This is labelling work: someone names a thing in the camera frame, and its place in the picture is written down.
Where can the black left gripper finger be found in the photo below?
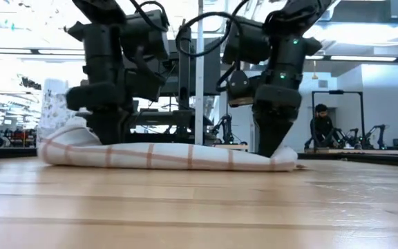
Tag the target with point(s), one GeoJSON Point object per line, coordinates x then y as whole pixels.
{"type": "Point", "coordinates": [112, 129]}

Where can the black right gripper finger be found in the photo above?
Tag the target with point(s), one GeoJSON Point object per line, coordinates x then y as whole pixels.
{"type": "Point", "coordinates": [269, 138]}

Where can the white towel with red grid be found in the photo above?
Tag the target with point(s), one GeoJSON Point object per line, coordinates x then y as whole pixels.
{"type": "Point", "coordinates": [171, 157]}

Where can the black background robot arm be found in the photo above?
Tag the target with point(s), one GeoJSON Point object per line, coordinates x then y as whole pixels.
{"type": "Point", "coordinates": [225, 128]}

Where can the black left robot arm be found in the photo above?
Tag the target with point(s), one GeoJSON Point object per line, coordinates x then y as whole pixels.
{"type": "Point", "coordinates": [102, 52]}

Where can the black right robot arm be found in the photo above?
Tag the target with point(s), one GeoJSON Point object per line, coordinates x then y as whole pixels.
{"type": "Point", "coordinates": [285, 58]}

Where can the wooden background table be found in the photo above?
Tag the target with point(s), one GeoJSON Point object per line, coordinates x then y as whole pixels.
{"type": "Point", "coordinates": [231, 147]}

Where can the white patterned partition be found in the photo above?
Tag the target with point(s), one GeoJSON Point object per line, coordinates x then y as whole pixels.
{"type": "Point", "coordinates": [52, 103]}

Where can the grey desk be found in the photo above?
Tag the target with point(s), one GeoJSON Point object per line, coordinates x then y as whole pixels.
{"type": "Point", "coordinates": [171, 117]}

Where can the black computer monitor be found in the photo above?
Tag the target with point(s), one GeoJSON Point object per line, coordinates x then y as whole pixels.
{"type": "Point", "coordinates": [209, 69]}

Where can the black monitor stand pole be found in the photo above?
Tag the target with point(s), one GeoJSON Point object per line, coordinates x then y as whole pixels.
{"type": "Point", "coordinates": [184, 69]}

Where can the long ceiling light strip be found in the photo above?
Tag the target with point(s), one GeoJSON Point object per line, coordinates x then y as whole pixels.
{"type": "Point", "coordinates": [363, 58]}

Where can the black background robot arms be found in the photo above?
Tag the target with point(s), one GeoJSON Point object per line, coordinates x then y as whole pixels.
{"type": "Point", "coordinates": [375, 136]}

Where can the dark low background table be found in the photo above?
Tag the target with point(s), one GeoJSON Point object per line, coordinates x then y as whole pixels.
{"type": "Point", "coordinates": [5, 153]}

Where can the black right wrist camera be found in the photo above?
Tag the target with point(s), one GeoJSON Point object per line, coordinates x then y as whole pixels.
{"type": "Point", "coordinates": [240, 86]}

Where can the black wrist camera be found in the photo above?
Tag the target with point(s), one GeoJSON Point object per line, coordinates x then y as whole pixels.
{"type": "Point", "coordinates": [240, 86]}
{"type": "Point", "coordinates": [147, 86]}

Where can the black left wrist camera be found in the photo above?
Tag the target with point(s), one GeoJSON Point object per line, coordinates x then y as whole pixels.
{"type": "Point", "coordinates": [147, 86]}

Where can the white vertical post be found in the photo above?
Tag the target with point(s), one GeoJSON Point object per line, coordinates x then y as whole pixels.
{"type": "Point", "coordinates": [199, 103]}

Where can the black background rig frame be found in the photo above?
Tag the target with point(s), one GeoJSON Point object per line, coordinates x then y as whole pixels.
{"type": "Point", "coordinates": [362, 114]}

